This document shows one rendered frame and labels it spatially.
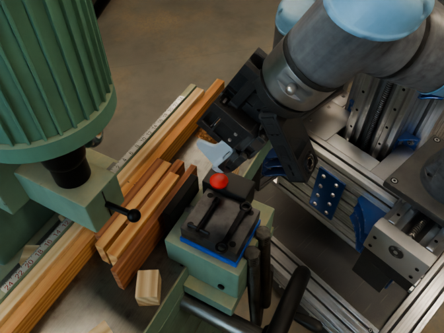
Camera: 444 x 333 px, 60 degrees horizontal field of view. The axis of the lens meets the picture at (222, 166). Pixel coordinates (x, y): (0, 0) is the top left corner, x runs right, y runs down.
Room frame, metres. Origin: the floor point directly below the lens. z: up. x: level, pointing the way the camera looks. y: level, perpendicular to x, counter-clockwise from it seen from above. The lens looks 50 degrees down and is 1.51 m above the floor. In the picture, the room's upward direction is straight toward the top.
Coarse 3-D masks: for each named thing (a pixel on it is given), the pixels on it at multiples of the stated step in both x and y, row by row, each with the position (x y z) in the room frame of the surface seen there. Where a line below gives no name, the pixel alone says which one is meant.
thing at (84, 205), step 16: (16, 176) 0.36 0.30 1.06; (32, 176) 0.35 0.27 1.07; (48, 176) 0.35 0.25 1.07; (96, 176) 0.35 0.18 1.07; (112, 176) 0.35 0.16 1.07; (32, 192) 0.35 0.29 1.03; (48, 192) 0.33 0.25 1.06; (64, 192) 0.32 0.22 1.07; (80, 192) 0.32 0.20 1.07; (96, 192) 0.32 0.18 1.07; (112, 192) 0.34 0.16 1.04; (64, 208) 0.32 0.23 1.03; (80, 208) 0.30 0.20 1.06; (96, 208) 0.31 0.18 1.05; (80, 224) 0.31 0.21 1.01; (96, 224) 0.30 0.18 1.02
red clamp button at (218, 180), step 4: (212, 176) 0.39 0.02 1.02; (216, 176) 0.39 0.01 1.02; (220, 176) 0.39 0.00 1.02; (224, 176) 0.39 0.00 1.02; (212, 180) 0.38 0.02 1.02; (216, 180) 0.38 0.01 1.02; (220, 180) 0.38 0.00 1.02; (224, 180) 0.38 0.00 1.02; (228, 180) 0.38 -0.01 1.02; (212, 184) 0.37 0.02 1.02; (216, 184) 0.37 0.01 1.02; (220, 184) 0.37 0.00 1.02; (224, 184) 0.37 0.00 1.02; (216, 188) 0.37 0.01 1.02; (220, 188) 0.37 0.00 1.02
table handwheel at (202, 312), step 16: (304, 272) 0.27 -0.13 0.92; (288, 288) 0.24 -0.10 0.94; (304, 288) 0.24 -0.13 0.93; (192, 304) 0.26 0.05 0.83; (288, 304) 0.21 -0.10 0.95; (208, 320) 0.23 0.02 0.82; (224, 320) 0.23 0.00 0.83; (240, 320) 0.23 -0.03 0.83; (272, 320) 0.19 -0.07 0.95; (288, 320) 0.19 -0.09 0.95
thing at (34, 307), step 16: (208, 96) 0.69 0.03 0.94; (192, 112) 0.63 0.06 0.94; (176, 128) 0.59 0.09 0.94; (192, 128) 0.61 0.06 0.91; (160, 144) 0.54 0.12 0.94; (176, 144) 0.56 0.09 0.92; (80, 240) 0.32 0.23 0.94; (96, 240) 0.33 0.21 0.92; (64, 256) 0.29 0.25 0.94; (80, 256) 0.30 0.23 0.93; (48, 272) 0.26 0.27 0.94; (64, 272) 0.27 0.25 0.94; (48, 288) 0.24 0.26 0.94; (64, 288) 0.25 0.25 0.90; (32, 304) 0.21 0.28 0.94; (48, 304) 0.23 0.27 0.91; (16, 320) 0.19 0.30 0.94; (32, 320) 0.20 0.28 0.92
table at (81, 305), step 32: (192, 160) 0.53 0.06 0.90; (256, 160) 0.54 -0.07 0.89; (96, 256) 0.31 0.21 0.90; (160, 256) 0.31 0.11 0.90; (96, 288) 0.26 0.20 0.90; (128, 288) 0.26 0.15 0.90; (192, 288) 0.27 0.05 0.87; (64, 320) 0.20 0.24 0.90; (96, 320) 0.20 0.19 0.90; (128, 320) 0.20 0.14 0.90; (160, 320) 0.21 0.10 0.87
